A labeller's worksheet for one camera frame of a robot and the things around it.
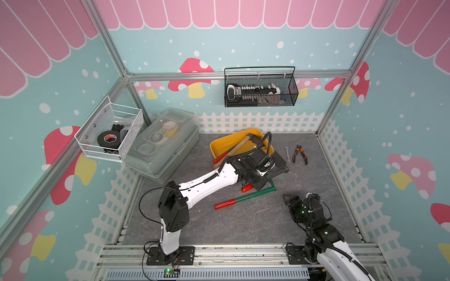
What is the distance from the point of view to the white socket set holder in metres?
0.89

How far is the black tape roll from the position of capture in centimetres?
69

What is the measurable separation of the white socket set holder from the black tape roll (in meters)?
0.53
